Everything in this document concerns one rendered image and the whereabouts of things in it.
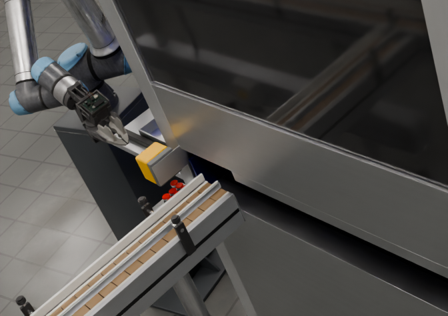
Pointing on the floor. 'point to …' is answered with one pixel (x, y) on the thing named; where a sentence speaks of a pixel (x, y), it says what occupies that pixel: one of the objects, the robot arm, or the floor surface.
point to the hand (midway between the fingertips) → (124, 143)
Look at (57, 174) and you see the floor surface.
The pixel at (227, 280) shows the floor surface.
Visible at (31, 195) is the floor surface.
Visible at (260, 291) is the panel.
